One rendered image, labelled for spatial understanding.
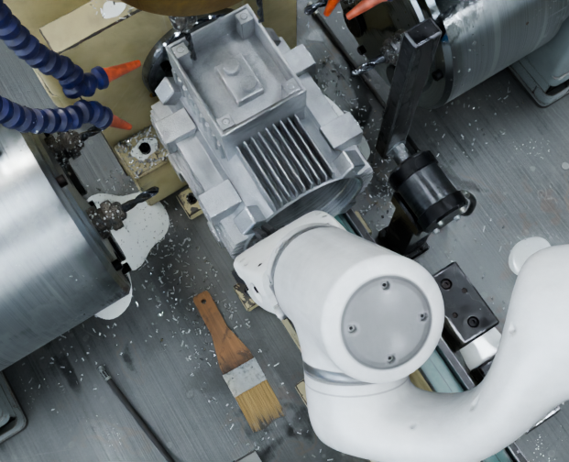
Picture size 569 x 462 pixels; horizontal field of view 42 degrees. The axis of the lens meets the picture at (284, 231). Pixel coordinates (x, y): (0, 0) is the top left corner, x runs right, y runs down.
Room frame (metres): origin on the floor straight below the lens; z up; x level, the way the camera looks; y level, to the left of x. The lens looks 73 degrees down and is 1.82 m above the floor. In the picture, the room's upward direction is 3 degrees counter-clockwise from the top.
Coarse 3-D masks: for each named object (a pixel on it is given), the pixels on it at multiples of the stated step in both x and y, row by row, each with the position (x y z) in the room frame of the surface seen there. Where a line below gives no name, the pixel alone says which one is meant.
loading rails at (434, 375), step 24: (192, 192) 0.37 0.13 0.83; (192, 216) 0.34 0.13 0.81; (336, 216) 0.29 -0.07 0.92; (360, 216) 0.32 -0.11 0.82; (240, 288) 0.23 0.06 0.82; (432, 360) 0.11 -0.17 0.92; (456, 360) 0.10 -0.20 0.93; (432, 384) 0.08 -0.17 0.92; (456, 384) 0.08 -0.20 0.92; (504, 456) -0.01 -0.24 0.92
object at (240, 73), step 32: (192, 32) 0.43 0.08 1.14; (224, 32) 0.44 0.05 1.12; (256, 32) 0.44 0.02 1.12; (192, 64) 0.41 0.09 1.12; (224, 64) 0.40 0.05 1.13; (256, 64) 0.41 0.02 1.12; (288, 64) 0.39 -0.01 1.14; (192, 96) 0.37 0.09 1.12; (224, 96) 0.37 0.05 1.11; (256, 96) 0.37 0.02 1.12; (288, 96) 0.35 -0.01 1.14; (224, 128) 0.32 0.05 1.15; (256, 128) 0.33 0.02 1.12
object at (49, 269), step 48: (0, 144) 0.31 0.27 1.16; (48, 144) 0.34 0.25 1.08; (0, 192) 0.26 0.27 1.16; (48, 192) 0.26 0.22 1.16; (0, 240) 0.21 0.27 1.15; (48, 240) 0.21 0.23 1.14; (96, 240) 0.23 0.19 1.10; (0, 288) 0.17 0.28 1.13; (48, 288) 0.17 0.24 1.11; (96, 288) 0.18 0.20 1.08; (0, 336) 0.13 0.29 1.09; (48, 336) 0.14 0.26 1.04
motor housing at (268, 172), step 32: (320, 96) 0.39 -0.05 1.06; (288, 128) 0.34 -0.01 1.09; (192, 160) 0.32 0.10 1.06; (224, 160) 0.31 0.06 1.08; (256, 160) 0.30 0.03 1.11; (288, 160) 0.30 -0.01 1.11; (320, 160) 0.30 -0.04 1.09; (256, 192) 0.27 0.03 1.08; (288, 192) 0.26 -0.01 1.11; (320, 192) 0.31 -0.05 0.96; (352, 192) 0.30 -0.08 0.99; (224, 224) 0.25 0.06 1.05; (288, 224) 0.28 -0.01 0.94
